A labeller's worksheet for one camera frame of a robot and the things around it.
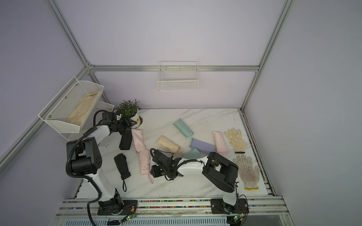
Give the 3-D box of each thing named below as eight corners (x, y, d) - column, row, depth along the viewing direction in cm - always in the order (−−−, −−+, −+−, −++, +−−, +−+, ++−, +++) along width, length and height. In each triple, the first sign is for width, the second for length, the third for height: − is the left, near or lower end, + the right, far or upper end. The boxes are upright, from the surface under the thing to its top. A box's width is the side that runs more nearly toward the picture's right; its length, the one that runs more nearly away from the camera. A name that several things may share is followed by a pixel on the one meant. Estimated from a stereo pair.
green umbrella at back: (187, 138, 104) (187, 136, 102) (173, 124, 113) (173, 122, 111) (194, 132, 108) (194, 130, 105) (180, 120, 116) (179, 117, 114)
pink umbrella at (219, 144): (215, 155, 96) (216, 153, 93) (212, 133, 107) (213, 131, 105) (226, 155, 96) (228, 153, 93) (222, 133, 107) (223, 131, 105)
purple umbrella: (189, 147, 100) (189, 144, 97) (192, 140, 103) (192, 138, 101) (213, 156, 95) (214, 154, 92) (215, 148, 99) (216, 146, 96)
